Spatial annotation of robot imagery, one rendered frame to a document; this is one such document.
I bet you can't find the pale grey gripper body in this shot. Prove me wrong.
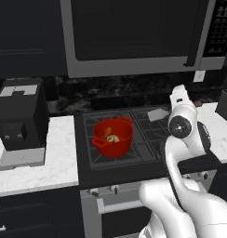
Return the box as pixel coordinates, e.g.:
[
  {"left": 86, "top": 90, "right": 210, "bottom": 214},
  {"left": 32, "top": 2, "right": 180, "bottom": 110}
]
[{"left": 147, "top": 108, "right": 170, "bottom": 123}]

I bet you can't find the pale onion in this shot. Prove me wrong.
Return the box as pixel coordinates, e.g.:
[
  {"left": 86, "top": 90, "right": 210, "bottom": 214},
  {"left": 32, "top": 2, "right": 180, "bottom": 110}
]
[{"left": 106, "top": 134, "right": 121, "bottom": 143}]

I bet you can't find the silver microwave oven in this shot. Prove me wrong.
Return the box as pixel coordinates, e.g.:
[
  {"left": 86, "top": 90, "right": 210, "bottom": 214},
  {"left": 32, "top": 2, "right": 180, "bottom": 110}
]
[{"left": 59, "top": 0, "right": 227, "bottom": 79}]

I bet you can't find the black gas hob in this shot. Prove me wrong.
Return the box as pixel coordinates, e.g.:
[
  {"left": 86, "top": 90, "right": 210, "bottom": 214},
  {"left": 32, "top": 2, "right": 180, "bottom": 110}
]
[{"left": 73, "top": 106, "right": 222, "bottom": 191}]

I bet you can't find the dark box appliance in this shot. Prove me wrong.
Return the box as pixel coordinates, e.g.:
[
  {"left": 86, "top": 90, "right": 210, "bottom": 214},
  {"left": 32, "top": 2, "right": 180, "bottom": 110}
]
[{"left": 215, "top": 88, "right": 227, "bottom": 126}]

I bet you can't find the dark microwave door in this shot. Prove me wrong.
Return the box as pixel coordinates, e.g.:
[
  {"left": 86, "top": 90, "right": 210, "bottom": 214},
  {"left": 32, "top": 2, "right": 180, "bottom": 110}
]
[{"left": 59, "top": 0, "right": 210, "bottom": 79}]

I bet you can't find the dark base cupboard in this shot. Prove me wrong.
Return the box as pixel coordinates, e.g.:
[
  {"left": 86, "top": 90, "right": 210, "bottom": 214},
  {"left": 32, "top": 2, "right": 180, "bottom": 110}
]
[{"left": 207, "top": 162, "right": 227, "bottom": 209}]

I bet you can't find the silver oven door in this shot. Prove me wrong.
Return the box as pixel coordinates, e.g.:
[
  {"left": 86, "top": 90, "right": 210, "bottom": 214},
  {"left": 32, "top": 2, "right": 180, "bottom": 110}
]
[{"left": 79, "top": 182, "right": 156, "bottom": 238}]

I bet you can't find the black coffee machine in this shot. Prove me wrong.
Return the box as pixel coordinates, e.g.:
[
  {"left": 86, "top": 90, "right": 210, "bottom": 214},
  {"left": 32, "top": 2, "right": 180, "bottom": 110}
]
[{"left": 0, "top": 76, "right": 50, "bottom": 172}]

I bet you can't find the dark drawer front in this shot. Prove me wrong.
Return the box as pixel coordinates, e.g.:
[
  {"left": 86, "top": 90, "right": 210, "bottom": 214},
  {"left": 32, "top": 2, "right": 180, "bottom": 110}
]
[{"left": 0, "top": 186, "right": 86, "bottom": 238}]

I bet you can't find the red pot with handles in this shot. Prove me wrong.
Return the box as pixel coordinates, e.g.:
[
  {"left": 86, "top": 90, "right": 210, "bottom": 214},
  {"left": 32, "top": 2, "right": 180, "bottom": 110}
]
[{"left": 90, "top": 116, "right": 135, "bottom": 159}]

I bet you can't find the white wall socket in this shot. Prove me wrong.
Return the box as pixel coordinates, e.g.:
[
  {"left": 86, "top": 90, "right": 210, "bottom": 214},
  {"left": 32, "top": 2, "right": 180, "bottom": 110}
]
[{"left": 193, "top": 70, "right": 207, "bottom": 84}]

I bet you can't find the black microwave door handle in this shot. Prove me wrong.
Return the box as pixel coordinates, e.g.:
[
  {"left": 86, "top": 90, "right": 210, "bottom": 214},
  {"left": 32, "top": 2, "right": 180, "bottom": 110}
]
[{"left": 183, "top": 0, "right": 210, "bottom": 68}]

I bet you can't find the white oven door handle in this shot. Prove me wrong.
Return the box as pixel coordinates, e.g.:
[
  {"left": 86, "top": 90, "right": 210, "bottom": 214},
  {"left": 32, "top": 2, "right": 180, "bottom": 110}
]
[{"left": 97, "top": 197, "right": 145, "bottom": 215}]

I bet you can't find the dark wall cupboard door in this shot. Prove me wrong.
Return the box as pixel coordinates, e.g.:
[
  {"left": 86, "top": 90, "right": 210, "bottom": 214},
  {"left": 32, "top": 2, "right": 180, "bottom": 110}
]
[{"left": 0, "top": 0, "right": 69, "bottom": 79}]

